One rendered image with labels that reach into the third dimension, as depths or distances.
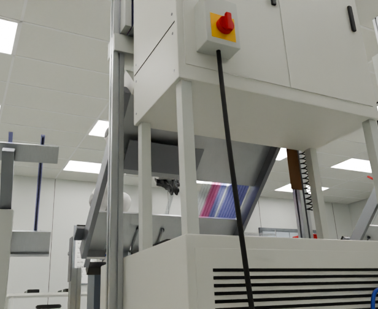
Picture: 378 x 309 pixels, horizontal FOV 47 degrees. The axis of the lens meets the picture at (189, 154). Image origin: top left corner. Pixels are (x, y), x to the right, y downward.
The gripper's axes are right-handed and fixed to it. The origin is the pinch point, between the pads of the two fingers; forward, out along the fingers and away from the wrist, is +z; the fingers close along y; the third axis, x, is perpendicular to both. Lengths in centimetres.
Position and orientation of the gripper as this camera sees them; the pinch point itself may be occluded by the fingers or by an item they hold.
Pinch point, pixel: (173, 189)
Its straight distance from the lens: 178.6
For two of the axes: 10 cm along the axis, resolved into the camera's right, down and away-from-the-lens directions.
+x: -2.2, 9.0, 3.8
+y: 9.0, 0.4, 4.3
